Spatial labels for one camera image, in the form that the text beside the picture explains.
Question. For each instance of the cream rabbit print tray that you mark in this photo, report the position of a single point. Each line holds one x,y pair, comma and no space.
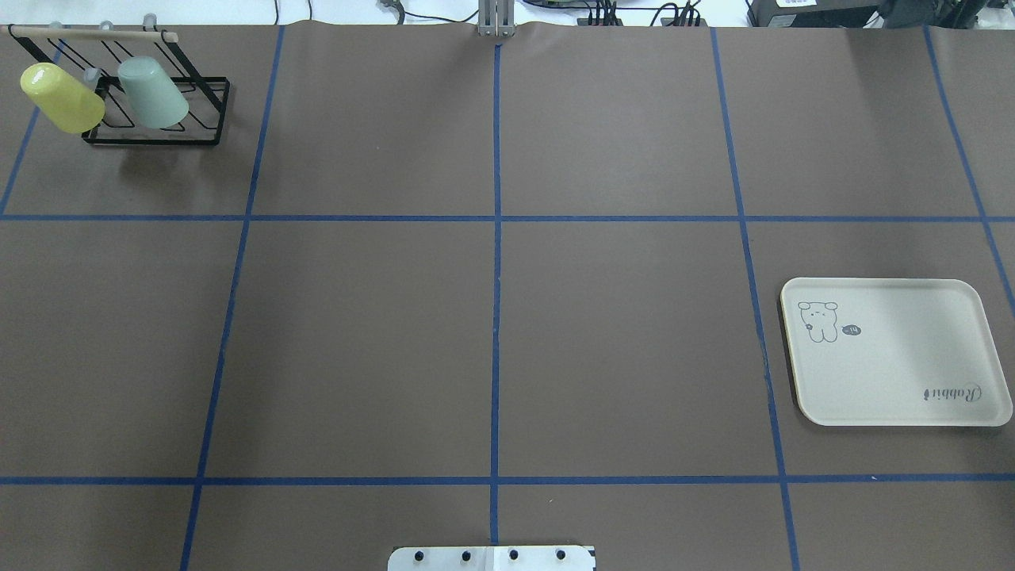
889,352

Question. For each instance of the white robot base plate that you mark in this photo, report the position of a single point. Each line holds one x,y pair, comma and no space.
524,557

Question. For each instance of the black wire cup rack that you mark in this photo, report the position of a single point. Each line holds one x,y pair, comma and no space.
121,87

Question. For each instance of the yellow plastic cup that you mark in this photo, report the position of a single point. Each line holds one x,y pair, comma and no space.
68,103

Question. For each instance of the light green plastic cup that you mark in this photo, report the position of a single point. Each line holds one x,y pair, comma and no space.
152,94

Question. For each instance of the black electronics box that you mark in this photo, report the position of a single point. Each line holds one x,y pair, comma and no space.
811,14

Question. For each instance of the grey aluminium frame post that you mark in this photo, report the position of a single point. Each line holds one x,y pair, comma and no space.
496,18

